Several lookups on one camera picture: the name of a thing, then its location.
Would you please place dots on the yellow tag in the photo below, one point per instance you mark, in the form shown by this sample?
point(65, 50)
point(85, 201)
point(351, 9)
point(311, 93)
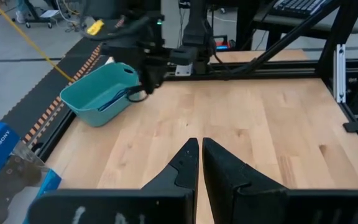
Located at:
point(95, 27)

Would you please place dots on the black wheeled cart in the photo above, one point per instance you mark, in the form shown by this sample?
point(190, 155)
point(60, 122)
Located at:
point(36, 14)

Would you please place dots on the teal plastic bin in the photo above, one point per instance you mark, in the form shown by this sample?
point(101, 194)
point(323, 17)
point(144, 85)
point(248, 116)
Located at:
point(89, 99)

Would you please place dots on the silver frame bracket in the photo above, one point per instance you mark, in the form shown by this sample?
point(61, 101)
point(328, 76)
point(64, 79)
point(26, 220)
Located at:
point(340, 74)

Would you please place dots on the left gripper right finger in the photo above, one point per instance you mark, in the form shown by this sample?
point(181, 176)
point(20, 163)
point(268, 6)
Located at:
point(238, 199)

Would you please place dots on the black table frame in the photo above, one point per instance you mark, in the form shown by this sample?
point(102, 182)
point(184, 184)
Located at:
point(340, 28)

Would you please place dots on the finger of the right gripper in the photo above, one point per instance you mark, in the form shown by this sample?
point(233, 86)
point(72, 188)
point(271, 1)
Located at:
point(159, 76)
point(148, 82)

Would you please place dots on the black orange striped floor strip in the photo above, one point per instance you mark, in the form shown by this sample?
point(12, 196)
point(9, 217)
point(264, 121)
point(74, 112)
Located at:
point(42, 93)

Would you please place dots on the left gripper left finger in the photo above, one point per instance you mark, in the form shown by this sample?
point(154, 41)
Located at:
point(166, 205)

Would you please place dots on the black keyboard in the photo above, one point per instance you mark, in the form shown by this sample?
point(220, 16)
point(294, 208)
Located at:
point(297, 6)

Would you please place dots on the grey desk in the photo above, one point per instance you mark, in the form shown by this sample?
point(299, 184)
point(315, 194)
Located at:
point(291, 25)

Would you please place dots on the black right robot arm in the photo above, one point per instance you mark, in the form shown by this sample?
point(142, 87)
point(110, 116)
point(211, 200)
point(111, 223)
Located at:
point(197, 31)

